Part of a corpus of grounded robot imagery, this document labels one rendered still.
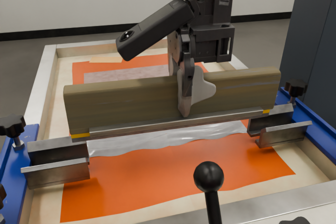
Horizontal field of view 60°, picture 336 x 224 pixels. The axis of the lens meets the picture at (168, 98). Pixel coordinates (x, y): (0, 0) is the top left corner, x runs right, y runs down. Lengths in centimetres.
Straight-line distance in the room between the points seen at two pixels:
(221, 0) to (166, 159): 31
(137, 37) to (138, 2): 384
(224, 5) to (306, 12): 63
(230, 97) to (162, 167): 18
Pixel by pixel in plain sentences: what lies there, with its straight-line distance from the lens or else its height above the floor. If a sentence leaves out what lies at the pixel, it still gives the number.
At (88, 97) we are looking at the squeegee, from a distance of 44.
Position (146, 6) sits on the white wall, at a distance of 427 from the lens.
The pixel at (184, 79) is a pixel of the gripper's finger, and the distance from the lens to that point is 42.
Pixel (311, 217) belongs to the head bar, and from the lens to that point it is 42.
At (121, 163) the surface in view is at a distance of 58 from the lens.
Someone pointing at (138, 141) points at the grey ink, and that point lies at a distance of 61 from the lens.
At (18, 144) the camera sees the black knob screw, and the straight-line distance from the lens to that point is 59.
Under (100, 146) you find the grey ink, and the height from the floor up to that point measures 96.
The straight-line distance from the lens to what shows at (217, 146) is 61.
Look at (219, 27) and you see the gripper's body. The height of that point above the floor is 122.
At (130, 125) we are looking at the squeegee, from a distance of 47.
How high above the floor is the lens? 135
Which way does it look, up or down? 31 degrees down
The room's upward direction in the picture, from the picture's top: straight up
